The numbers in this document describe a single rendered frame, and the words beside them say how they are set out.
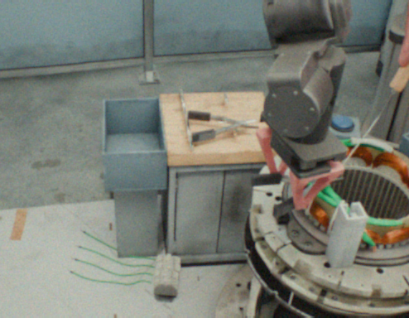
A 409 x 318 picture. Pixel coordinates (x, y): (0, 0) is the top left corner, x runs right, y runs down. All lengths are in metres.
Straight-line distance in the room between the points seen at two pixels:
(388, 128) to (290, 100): 0.77
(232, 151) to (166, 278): 0.27
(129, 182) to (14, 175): 1.68
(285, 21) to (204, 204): 0.52
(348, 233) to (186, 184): 0.38
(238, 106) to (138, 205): 0.26
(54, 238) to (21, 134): 1.71
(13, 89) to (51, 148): 0.63
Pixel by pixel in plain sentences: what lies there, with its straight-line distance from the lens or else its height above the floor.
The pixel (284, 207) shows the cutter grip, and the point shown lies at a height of 1.17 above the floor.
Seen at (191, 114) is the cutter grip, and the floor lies 1.09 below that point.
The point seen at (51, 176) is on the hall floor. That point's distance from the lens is 2.60.
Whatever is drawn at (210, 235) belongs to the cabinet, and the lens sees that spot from 1.10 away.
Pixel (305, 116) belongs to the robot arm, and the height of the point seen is 1.34.
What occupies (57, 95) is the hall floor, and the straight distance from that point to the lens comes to 3.16.
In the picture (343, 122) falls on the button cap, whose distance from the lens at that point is 1.12.
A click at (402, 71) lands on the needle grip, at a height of 1.32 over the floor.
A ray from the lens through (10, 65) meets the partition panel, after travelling 3.17.
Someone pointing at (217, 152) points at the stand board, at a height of 1.06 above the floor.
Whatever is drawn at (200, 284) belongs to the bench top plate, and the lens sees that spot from 1.13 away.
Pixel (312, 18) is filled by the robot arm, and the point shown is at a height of 1.41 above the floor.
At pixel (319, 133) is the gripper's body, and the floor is 1.28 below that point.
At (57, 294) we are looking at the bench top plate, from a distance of 1.12.
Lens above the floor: 1.65
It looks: 39 degrees down
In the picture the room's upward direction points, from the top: straight up
